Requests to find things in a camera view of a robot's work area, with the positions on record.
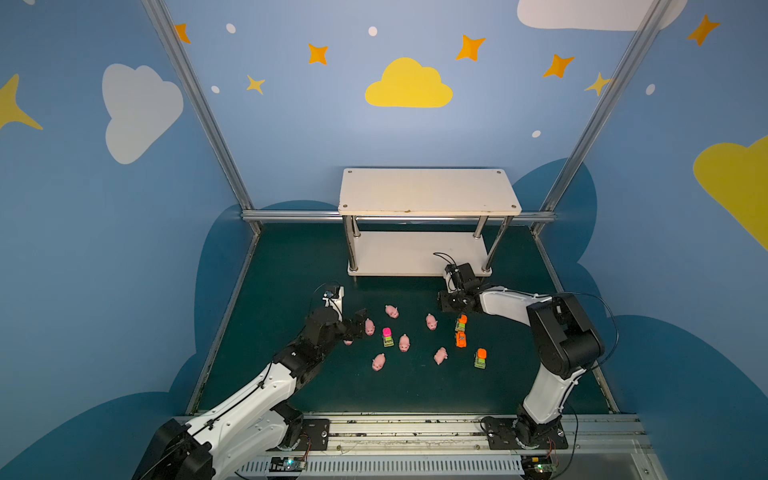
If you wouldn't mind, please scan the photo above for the pink green toy truck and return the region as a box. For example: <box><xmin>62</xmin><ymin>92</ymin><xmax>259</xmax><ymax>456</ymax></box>
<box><xmin>382</xmin><ymin>327</ymin><xmax>394</xmax><ymax>348</ymax></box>

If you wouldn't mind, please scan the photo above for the rear aluminium crossbar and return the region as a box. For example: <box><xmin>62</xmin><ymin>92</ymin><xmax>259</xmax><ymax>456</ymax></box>
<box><xmin>241</xmin><ymin>209</ymin><xmax>556</xmax><ymax>223</ymax></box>

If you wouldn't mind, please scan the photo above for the right aluminium frame post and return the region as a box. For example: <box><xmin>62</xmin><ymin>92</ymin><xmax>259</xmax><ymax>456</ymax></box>
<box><xmin>531</xmin><ymin>0</ymin><xmax>673</xmax><ymax>238</ymax></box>

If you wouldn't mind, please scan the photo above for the left aluminium frame post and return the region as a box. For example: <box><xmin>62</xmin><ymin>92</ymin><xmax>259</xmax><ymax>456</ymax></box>
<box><xmin>141</xmin><ymin>0</ymin><xmax>254</xmax><ymax>213</ymax></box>

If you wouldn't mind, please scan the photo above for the controller board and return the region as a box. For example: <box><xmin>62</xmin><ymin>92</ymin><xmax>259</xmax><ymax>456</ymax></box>
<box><xmin>268</xmin><ymin>457</ymin><xmax>307</xmax><ymax>474</ymax></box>
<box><xmin>521</xmin><ymin>456</ymin><xmax>556</xmax><ymax>480</ymax></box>

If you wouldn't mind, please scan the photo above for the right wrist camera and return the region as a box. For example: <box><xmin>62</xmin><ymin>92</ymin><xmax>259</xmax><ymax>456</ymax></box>
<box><xmin>444</xmin><ymin>263</ymin><xmax>482</xmax><ymax>292</ymax></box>

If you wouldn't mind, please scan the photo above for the left controller board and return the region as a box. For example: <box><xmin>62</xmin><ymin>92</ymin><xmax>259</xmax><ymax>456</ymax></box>
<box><xmin>268</xmin><ymin>457</ymin><xmax>307</xmax><ymax>474</ymax></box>

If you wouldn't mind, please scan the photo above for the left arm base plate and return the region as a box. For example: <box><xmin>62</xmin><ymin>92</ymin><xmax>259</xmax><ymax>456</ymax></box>
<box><xmin>271</xmin><ymin>418</ymin><xmax>330</xmax><ymax>452</ymax></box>

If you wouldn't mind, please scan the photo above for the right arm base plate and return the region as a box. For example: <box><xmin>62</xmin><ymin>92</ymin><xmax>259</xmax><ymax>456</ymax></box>
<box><xmin>479</xmin><ymin>416</ymin><xmax>569</xmax><ymax>450</ymax></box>

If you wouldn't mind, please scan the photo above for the aluminium frame post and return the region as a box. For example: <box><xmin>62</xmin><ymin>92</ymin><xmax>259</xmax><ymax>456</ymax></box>
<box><xmin>141</xmin><ymin>0</ymin><xmax>254</xmax><ymax>213</ymax></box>
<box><xmin>531</xmin><ymin>0</ymin><xmax>673</xmax><ymax>238</ymax></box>

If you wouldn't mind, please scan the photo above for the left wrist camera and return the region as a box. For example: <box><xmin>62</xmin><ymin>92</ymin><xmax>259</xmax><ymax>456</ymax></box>
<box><xmin>323</xmin><ymin>284</ymin><xmax>344</xmax><ymax>316</ymax></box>

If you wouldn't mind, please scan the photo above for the right controller board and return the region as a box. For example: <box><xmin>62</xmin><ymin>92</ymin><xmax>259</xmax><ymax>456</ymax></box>
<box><xmin>521</xmin><ymin>456</ymin><xmax>556</xmax><ymax>480</ymax></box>

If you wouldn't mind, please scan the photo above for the white two-tier shelf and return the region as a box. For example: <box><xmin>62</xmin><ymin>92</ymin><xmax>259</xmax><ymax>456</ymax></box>
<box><xmin>338</xmin><ymin>168</ymin><xmax>522</xmax><ymax>277</ymax></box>

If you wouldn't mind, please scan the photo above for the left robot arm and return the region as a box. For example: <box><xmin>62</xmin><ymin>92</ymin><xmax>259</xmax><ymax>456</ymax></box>
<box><xmin>133</xmin><ymin>304</ymin><xmax>368</xmax><ymax>479</ymax></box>

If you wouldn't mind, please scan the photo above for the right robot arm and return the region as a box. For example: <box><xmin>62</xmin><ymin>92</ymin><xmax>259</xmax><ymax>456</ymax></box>
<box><xmin>438</xmin><ymin>286</ymin><xmax>605</xmax><ymax>449</ymax></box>

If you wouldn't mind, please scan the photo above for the orange green toy truck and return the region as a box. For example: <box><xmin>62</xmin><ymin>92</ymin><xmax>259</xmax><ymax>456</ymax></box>
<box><xmin>455</xmin><ymin>314</ymin><xmax>468</xmax><ymax>332</ymax></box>

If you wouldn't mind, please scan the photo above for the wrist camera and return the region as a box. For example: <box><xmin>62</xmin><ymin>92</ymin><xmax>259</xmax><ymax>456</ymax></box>
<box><xmin>323</xmin><ymin>284</ymin><xmax>344</xmax><ymax>316</ymax></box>
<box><xmin>444</xmin><ymin>263</ymin><xmax>482</xmax><ymax>292</ymax></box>

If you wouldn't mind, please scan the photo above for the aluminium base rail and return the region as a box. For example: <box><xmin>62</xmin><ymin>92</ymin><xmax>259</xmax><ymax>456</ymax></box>
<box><xmin>225</xmin><ymin>413</ymin><xmax>667</xmax><ymax>479</ymax></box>

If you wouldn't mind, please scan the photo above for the orange green toy car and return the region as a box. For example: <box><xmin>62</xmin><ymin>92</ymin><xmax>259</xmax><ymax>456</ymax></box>
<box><xmin>474</xmin><ymin>348</ymin><xmax>487</xmax><ymax>370</ymax></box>

